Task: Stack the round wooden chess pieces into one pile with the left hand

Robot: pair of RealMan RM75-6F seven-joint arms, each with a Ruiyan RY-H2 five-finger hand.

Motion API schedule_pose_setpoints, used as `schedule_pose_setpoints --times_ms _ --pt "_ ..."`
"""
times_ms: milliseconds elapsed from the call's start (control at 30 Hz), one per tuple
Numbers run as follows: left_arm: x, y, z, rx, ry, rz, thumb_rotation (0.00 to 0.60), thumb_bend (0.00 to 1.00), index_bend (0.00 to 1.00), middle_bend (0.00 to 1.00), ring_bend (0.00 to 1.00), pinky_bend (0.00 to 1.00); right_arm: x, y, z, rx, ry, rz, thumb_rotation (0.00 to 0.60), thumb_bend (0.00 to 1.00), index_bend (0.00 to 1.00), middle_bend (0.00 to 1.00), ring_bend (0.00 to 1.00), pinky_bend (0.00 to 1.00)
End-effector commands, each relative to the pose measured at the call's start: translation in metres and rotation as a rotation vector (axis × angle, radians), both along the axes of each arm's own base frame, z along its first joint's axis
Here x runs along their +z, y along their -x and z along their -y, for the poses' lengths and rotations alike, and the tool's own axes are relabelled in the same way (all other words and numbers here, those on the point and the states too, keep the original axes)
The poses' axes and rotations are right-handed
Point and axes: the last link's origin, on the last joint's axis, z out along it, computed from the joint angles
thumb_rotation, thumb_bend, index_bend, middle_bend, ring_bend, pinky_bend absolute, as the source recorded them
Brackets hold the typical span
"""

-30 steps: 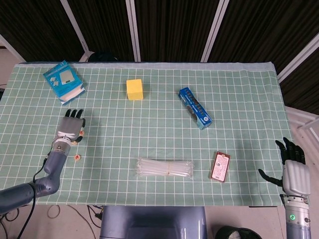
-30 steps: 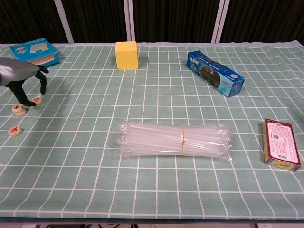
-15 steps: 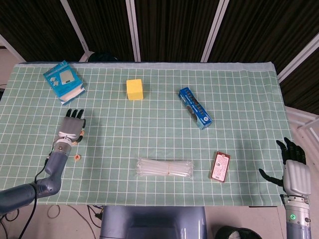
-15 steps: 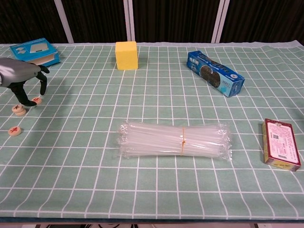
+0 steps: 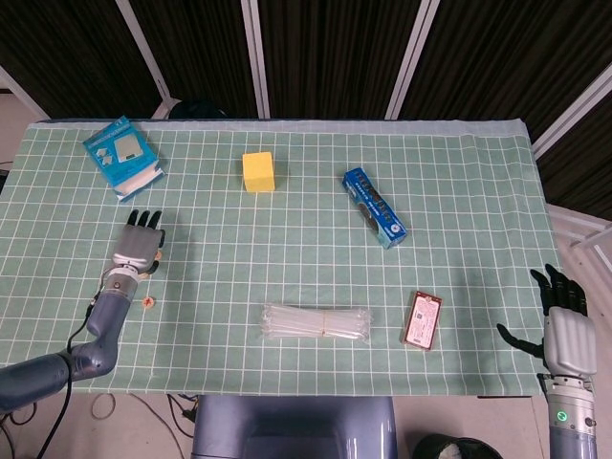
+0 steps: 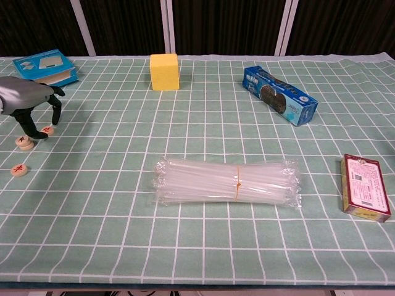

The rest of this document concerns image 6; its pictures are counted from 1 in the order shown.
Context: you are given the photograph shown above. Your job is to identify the blue kitchen scale box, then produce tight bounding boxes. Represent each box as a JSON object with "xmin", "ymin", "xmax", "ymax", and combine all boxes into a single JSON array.
[{"xmin": 12, "ymin": 48, "xmax": 80, "ymax": 89}]

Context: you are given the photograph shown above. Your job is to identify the blue cookie box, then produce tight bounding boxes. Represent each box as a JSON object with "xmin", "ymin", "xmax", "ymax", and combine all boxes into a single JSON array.
[{"xmin": 243, "ymin": 65, "xmax": 319, "ymax": 128}]

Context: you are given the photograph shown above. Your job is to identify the yellow sponge cube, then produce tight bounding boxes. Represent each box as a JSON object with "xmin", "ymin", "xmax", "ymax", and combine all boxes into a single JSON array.
[{"xmin": 149, "ymin": 53, "xmax": 181, "ymax": 92}]

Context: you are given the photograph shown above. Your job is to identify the green checked tablecloth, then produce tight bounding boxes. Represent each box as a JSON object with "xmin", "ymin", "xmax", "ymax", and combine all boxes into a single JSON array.
[{"xmin": 0, "ymin": 52, "xmax": 395, "ymax": 286}]

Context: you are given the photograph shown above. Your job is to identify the white partition frame post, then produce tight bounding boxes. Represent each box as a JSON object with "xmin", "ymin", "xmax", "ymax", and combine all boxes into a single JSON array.
[
  {"xmin": 69, "ymin": 0, "xmax": 96, "ymax": 57},
  {"xmin": 159, "ymin": 0, "xmax": 177, "ymax": 56},
  {"xmin": 273, "ymin": 0, "xmax": 299, "ymax": 57}
]

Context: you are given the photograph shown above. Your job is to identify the yellow rubber band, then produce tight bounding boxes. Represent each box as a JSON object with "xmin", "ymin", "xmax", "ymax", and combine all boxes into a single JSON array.
[{"xmin": 234, "ymin": 165, "xmax": 243, "ymax": 203}]

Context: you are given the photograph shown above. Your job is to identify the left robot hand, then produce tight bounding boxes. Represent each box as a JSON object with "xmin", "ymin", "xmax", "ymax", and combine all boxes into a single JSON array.
[{"xmin": 0, "ymin": 76, "xmax": 66, "ymax": 140}]

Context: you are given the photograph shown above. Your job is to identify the red playing card box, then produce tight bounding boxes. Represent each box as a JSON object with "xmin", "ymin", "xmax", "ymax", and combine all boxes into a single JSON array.
[{"xmin": 340, "ymin": 153, "xmax": 392, "ymax": 223}]

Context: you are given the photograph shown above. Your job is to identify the clear wrapped straw bundle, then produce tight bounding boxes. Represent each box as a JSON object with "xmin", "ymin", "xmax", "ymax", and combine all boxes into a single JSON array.
[{"xmin": 150, "ymin": 157, "xmax": 302, "ymax": 210}]

